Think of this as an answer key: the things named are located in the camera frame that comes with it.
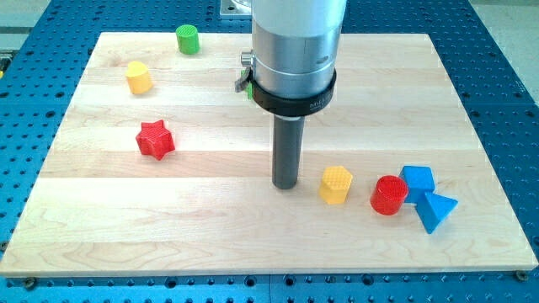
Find green block behind arm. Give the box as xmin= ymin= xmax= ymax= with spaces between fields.
xmin=241 ymin=68 xmax=253 ymax=99

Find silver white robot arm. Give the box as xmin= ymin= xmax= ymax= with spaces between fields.
xmin=251 ymin=0 xmax=346 ymax=98

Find yellow hexagon block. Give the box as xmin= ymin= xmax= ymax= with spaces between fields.
xmin=318 ymin=166 xmax=353 ymax=205

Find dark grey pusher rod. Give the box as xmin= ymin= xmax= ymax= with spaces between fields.
xmin=272 ymin=115 xmax=304 ymax=189

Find wooden board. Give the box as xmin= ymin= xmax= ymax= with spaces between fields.
xmin=1 ymin=33 xmax=537 ymax=277

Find red star block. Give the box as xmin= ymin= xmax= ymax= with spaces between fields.
xmin=136 ymin=120 xmax=175 ymax=161

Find red cylinder block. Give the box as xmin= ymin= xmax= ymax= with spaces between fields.
xmin=370 ymin=175 xmax=408 ymax=215

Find green cylinder block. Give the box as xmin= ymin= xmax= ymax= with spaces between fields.
xmin=175 ymin=24 xmax=200 ymax=55

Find yellow heart block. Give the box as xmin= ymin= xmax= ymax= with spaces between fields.
xmin=125 ymin=61 xmax=153 ymax=94

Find blue cube block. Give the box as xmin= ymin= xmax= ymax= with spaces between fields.
xmin=399 ymin=165 xmax=435 ymax=204

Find blue triangle block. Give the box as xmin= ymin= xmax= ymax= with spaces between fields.
xmin=416 ymin=192 xmax=458 ymax=234

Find black clamp ring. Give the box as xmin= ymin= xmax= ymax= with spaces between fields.
xmin=234 ymin=68 xmax=338 ymax=119

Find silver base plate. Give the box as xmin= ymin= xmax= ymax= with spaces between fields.
xmin=219 ymin=0 xmax=252 ymax=20

